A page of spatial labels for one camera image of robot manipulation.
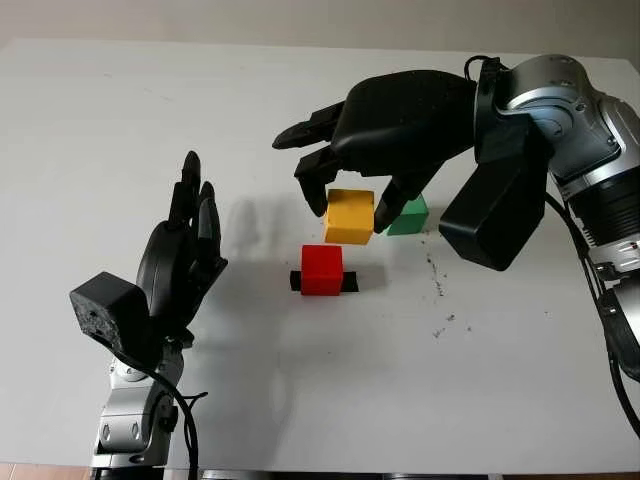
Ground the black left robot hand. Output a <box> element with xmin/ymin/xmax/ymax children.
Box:
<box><xmin>137</xmin><ymin>151</ymin><xmax>230</xmax><ymax>347</ymax></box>

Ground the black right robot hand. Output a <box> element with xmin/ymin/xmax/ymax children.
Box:
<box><xmin>272</xmin><ymin>69</ymin><xmax>481</xmax><ymax>235</ymax></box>

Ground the green cube block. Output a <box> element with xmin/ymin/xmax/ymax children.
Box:
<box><xmin>386</xmin><ymin>193</ymin><xmax>430</xmax><ymax>236</ymax></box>

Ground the yellow cube block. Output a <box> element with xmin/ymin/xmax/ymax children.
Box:
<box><xmin>323</xmin><ymin>188</ymin><xmax>376</xmax><ymax>246</ymax></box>

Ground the red cube block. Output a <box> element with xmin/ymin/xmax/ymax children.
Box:
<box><xmin>300</xmin><ymin>244</ymin><xmax>344</xmax><ymax>297</ymax></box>

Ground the black tape strip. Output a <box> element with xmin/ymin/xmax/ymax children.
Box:
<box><xmin>289</xmin><ymin>269</ymin><xmax>359</xmax><ymax>293</ymax></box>

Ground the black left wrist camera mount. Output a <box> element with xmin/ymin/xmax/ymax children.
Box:
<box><xmin>69</xmin><ymin>271</ymin><xmax>162</xmax><ymax>372</ymax></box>

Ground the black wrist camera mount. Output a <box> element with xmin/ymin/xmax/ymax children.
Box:
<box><xmin>438</xmin><ymin>57</ymin><xmax>550</xmax><ymax>273</ymax></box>
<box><xmin>69</xmin><ymin>271</ymin><xmax>162</xmax><ymax>372</ymax></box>

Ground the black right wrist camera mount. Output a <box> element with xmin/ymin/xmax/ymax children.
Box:
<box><xmin>438</xmin><ymin>57</ymin><xmax>550</xmax><ymax>273</ymax></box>

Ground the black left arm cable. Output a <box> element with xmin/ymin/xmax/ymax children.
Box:
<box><xmin>148</xmin><ymin>368</ymin><xmax>209</xmax><ymax>480</ymax></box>

